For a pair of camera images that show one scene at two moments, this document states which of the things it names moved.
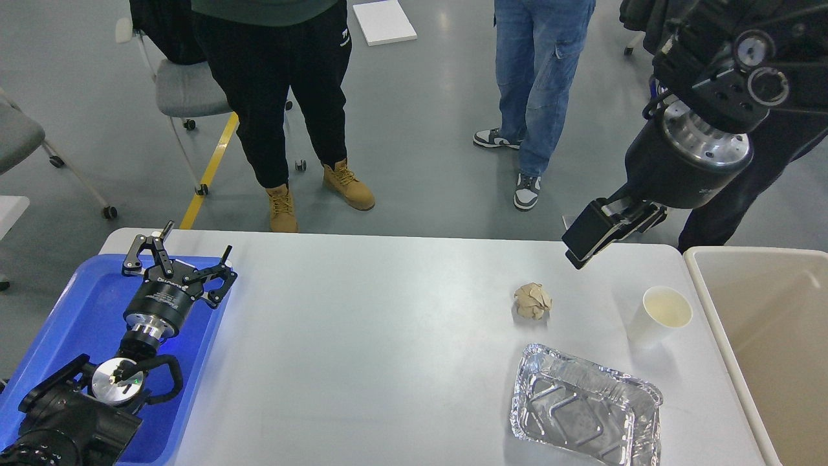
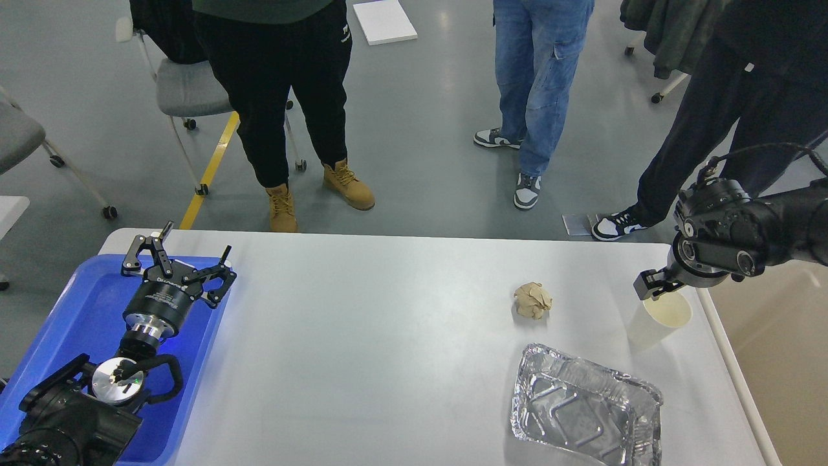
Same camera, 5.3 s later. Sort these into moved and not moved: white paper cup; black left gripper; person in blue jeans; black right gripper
Moved: black right gripper
Not moved: black left gripper; white paper cup; person in blue jeans
